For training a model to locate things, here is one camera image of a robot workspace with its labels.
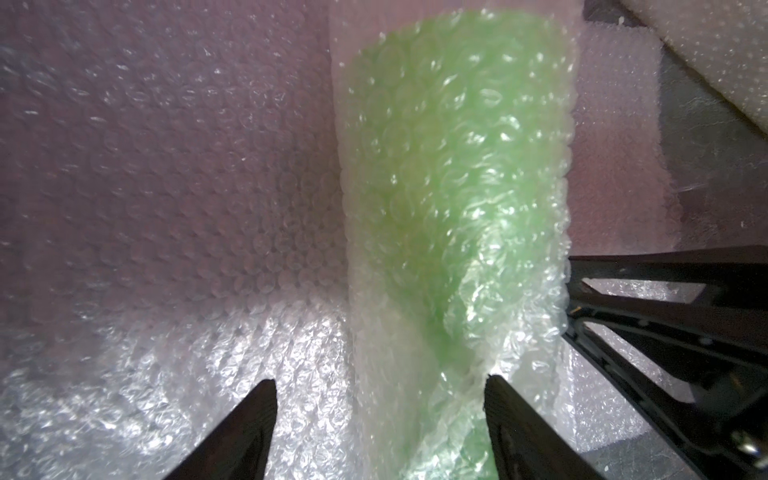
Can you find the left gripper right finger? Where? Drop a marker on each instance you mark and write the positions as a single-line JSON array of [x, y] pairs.
[[524, 446]]

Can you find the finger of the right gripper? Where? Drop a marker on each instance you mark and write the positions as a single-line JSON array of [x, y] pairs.
[[732, 282], [712, 412]]

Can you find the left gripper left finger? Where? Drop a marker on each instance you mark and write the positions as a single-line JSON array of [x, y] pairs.
[[238, 448]]

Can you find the dark green glass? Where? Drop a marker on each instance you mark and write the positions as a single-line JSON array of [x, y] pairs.
[[454, 123]]

